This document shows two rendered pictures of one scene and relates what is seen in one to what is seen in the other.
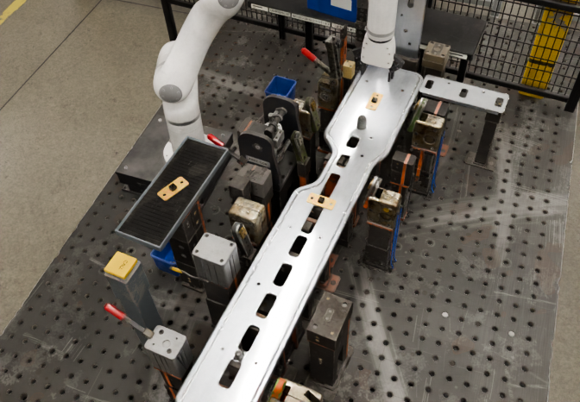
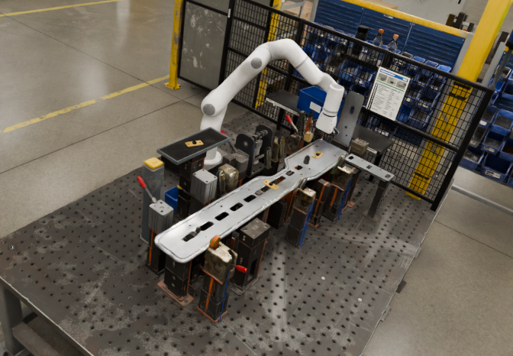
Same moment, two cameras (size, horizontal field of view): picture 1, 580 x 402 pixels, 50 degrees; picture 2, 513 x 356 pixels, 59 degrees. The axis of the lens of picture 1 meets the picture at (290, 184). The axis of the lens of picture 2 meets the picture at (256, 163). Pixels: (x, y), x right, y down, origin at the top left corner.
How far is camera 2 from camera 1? 80 cm
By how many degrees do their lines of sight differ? 18
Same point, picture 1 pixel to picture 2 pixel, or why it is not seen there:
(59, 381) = (86, 236)
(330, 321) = (255, 230)
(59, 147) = (125, 160)
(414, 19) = (352, 121)
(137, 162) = not seen: hidden behind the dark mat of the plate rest
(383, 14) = (333, 98)
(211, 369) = (179, 231)
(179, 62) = (220, 94)
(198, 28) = (235, 79)
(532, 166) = (401, 228)
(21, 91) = (115, 128)
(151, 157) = not seen: hidden behind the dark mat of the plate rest
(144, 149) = not seen: hidden behind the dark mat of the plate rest
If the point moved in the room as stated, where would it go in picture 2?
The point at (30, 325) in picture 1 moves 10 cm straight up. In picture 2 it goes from (82, 207) to (81, 192)
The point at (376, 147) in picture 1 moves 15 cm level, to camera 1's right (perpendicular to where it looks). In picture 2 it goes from (311, 173) to (337, 180)
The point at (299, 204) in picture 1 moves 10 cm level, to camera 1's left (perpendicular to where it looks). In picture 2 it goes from (258, 182) to (239, 177)
